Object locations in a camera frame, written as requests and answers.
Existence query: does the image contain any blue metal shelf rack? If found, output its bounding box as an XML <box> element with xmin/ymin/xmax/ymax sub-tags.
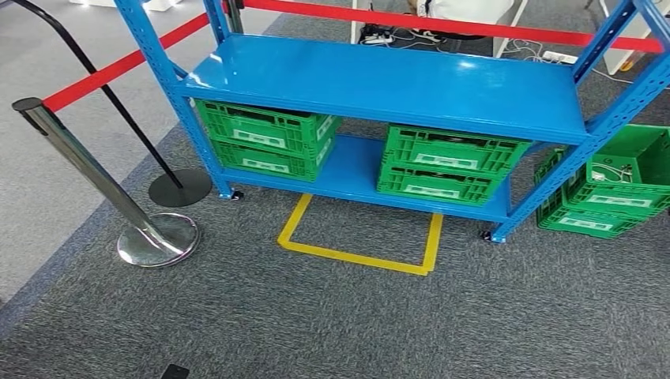
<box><xmin>114</xmin><ymin>0</ymin><xmax>670</xmax><ymax>244</ymax></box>

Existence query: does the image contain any green folding plastic crate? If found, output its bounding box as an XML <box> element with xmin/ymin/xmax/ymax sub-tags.
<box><xmin>375</xmin><ymin>164</ymin><xmax>513</xmax><ymax>206</ymax></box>
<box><xmin>194</xmin><ymin>99</ymin><xmax>344</xmax><ymax>158</ymax></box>
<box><xmin>382</xmin><ymin>123</ymin><xmax>534</xmax><ymax>179</ymax></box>
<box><xmin>209</xmin><ymin>137</ymin><xmax>336</xmax><ymax>183</ymax></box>
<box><xmin>533</xmin><ymin>148</ymin><xmax>647</xmax><ymax>241</ymax></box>

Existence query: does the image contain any black stanchion with round base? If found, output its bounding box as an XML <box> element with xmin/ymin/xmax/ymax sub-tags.
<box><xmin>10</xmin><ymin>0</ymin><xmax>213</xmax><ymax>208</ymax></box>

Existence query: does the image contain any black stool with chrome base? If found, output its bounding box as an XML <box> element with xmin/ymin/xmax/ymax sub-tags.
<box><xmin>426</xmin><ymin>28</ymin><xmax>487</xmax><ymax>43</ymax></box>

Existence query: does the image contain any red barrier belt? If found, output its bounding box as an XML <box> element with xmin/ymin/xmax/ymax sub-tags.
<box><xmin>241</xmin><ymin>0</ymin><xmax>664</xmax><ymax>54</ymax></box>
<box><xmin>43</xmin><ymin>2</ymin><xmax>231</xmax><ymax>114</ymax></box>

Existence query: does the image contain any person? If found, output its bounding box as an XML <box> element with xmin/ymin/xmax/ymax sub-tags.
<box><xmin>408</xmin><ymin>0</ymin><xmax>517</xmax><ymax>24</ymax></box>

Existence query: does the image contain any grey belt barrier post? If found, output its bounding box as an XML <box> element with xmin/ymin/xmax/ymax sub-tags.
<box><xmin>224</xmin><ymin>0</ymin><xmax>246</xmax><ymax>35</ymax></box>

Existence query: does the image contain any chrome stanchion post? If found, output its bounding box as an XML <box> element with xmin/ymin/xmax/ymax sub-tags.
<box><xmin>11</xmin><ymin>97</ymin><xmax>201</xmax><ymax>268</ymax></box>

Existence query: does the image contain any white cable coil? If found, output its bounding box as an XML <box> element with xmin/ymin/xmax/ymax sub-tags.
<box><xmin>590</xmin><ymin>162</ymin><xmax>634</xmax><ymax>184</ymax></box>

